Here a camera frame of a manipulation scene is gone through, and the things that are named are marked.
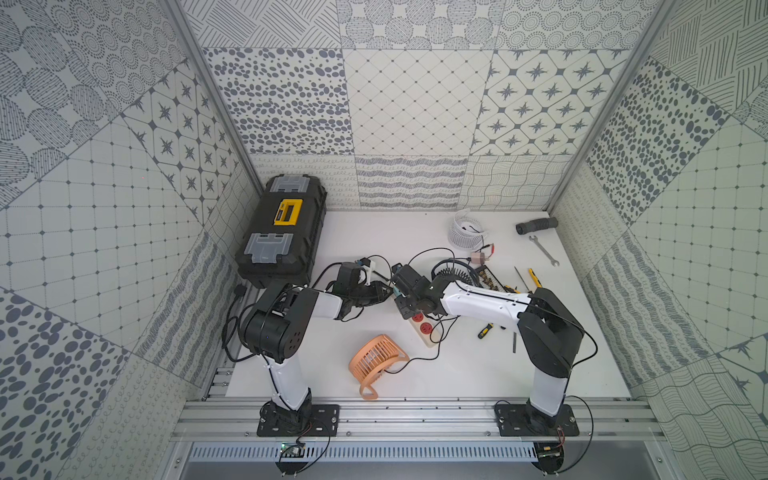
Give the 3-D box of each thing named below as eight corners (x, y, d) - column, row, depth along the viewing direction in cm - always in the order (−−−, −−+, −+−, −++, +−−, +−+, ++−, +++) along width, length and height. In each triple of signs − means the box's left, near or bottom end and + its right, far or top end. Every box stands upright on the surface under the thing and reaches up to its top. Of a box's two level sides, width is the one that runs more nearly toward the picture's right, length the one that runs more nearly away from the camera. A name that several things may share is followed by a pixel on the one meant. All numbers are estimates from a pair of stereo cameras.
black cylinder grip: (520, 237, 116) (523, 230, 112) (514, 229, 118) (518, 222, 115) (555, 229, 118) (560, 222, 115) (549, 222, 121) (554, 215, 118)
